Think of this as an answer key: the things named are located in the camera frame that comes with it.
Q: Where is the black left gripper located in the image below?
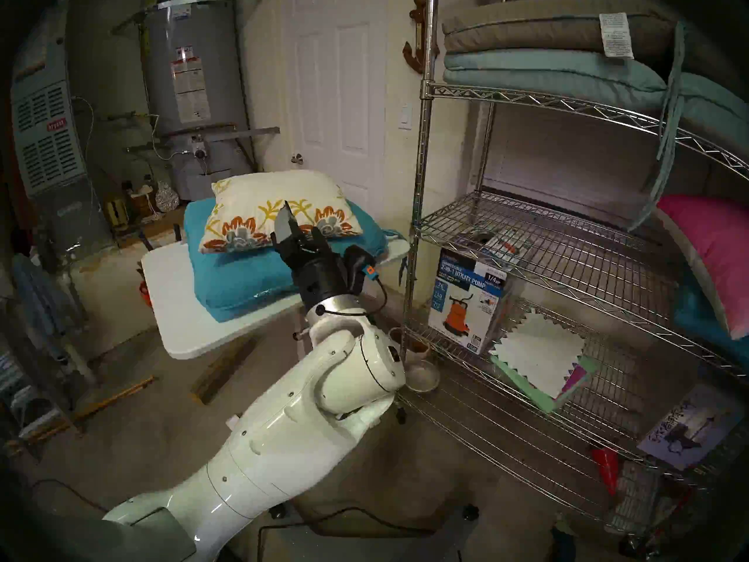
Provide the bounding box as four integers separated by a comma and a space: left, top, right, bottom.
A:
272, 201, 352, 311

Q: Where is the cream floral print cushion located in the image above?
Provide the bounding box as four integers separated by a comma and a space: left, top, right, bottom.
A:
199, 170, 363, 254

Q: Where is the pink white ombre cushion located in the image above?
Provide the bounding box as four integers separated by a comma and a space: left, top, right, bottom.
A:
655, 195, 749, 340

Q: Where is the teal flat seat cushion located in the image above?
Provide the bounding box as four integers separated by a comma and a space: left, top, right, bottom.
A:
184, 198, 404, 323

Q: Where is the light blue bench cushion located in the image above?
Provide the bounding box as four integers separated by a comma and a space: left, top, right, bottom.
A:
443, 22, 749, 231

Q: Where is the olive brown bench cushion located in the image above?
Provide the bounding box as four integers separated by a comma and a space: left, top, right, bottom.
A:
442, 0, 738, 81

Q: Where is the teal tufted cushion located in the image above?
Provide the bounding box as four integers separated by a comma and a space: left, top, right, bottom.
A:
673, 268, 749, 368

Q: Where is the white ceramic pet bowl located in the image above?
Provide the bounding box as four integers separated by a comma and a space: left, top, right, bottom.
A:
389, 328, 431, 362

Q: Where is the white panel door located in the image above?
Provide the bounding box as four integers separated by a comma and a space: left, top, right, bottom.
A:
281, 0, 390, 216

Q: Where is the brown wooden board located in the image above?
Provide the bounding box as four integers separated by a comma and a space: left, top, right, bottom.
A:
190, 337, 258, 405

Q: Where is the white rolling overbed table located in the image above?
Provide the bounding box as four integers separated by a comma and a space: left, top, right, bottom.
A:
142, 239, 410, 361

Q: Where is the utility pump cardboard box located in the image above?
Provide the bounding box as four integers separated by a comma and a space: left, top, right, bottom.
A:
428, 227, 530, 355

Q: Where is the metal pet bowl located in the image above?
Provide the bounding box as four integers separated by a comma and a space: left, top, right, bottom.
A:
404, 360, 441, 393

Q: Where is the grey water heater tank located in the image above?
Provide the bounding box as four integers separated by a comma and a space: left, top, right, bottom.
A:
140, 0, 252, 201

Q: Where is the wooden stick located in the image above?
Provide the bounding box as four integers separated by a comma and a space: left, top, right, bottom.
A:
6, 376, 156, 450

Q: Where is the white zigzag edged sheet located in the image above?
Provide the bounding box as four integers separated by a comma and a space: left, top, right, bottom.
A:
489, 310, 586, 395

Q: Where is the grey furnace unit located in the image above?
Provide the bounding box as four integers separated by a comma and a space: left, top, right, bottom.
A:
12, 16, 112, 257

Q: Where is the blue hanging cloth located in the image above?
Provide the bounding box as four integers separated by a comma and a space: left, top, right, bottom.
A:
12, 253, 65, 333

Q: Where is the green foam sheet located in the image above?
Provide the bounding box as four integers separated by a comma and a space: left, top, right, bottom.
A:
490, 353, 599, 414

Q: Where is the grey metal ladder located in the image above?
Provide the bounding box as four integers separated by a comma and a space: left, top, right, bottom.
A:
0, 309, 83, 450

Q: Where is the red plastic cone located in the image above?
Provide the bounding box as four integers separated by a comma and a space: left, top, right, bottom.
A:
591, 448, 620, 496

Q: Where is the blue white floor object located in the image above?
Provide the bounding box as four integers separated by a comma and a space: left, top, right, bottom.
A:
553, 515, 577, 562

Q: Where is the LED lamp product box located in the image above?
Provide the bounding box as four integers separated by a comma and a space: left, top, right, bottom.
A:
638, 385, 747, 471

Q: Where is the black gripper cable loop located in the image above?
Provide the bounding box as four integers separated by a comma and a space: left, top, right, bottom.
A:
315, 277, 389, 318

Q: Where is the chrome wire shelving rack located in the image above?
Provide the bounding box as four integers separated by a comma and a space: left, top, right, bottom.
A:
398, 0, 749, 538

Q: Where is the brown anchor wall decoration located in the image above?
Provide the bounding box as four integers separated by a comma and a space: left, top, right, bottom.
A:
403, 0, 439, 74

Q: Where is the black power cable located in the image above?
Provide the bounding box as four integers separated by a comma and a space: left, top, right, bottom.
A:
257, 507, 437, 562

